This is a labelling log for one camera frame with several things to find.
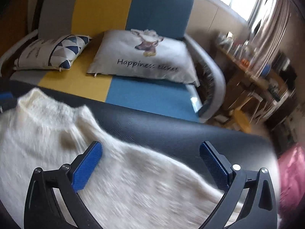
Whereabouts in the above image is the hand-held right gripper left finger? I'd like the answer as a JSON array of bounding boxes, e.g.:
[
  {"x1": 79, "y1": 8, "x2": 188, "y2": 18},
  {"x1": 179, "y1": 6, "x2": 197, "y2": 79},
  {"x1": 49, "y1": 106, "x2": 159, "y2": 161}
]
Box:
[{"x1": 24, "y1": 141, "x2": 103, "y2": 229}]

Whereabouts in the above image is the large clear plastic jar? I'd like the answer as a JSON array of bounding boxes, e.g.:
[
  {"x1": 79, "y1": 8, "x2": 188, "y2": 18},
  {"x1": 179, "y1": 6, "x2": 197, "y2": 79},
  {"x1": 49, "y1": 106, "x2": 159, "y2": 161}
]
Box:
[{"x1": 243, "y1": 45, "x2": 256, "y2": 62}]

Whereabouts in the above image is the pink ruffled quilt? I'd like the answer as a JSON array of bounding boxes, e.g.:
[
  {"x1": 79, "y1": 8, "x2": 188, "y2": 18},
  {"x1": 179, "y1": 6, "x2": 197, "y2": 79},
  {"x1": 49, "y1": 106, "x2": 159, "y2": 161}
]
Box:
[{"x1": 278, "y1": 143, "x2": 305, "y2": 210}]

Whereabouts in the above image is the wooden desk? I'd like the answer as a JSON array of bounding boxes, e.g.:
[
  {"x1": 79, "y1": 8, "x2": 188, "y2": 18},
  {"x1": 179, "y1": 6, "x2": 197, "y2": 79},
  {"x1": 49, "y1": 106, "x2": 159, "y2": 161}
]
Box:
[{"x1": 218, "y1": 43, "x2": 289, "y2": 115}]

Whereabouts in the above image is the deer print pillow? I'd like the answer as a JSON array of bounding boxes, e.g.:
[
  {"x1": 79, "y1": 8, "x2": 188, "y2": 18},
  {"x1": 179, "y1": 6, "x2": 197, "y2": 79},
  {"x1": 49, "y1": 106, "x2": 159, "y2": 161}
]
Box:
[{"x1": 86, "y1": 29, "x2": 200, "y2": 87}]

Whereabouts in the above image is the triangle pattern pillow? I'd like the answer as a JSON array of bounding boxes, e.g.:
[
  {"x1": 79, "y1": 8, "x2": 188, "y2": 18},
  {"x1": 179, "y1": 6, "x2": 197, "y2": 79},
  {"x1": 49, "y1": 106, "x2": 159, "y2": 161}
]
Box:
[{"x1": 13, "y1": 34, "x2": 92, "y2": 71}]

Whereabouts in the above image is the round wooden stool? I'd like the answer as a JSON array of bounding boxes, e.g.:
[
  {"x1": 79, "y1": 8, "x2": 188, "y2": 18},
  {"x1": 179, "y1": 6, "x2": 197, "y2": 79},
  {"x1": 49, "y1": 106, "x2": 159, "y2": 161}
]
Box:
[{"x1": 232, "y1": 108, "x2": 253, "y2": 134}]

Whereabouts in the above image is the grey yellow blue sofa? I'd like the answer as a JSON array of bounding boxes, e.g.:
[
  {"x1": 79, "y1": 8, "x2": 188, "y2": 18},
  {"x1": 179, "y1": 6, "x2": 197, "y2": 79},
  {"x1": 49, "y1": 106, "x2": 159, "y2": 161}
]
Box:
[{"x1": 0, "y1": 0, "x2": 227, "y2": 124}]

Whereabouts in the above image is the beige floral curtain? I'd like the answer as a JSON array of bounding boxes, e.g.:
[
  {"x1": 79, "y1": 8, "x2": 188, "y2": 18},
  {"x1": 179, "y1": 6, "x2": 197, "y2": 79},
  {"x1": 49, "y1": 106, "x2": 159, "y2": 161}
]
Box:
[{"x1": 248, "y1": 0, "x2": 292, "y2": 77}]

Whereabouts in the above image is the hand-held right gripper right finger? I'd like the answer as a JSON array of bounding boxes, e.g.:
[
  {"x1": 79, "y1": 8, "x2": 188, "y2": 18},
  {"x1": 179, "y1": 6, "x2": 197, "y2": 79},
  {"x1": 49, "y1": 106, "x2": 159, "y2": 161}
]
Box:
[{"x1": 200, "y1": 141, "x2": 279, "y2": 229}]

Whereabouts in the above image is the cream knit sweater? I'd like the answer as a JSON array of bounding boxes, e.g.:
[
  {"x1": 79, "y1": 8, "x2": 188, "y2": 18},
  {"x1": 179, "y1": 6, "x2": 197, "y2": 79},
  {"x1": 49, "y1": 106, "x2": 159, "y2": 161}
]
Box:
[{"x1": 0, "y1": 88, "x2": 278, "y2": 229}]

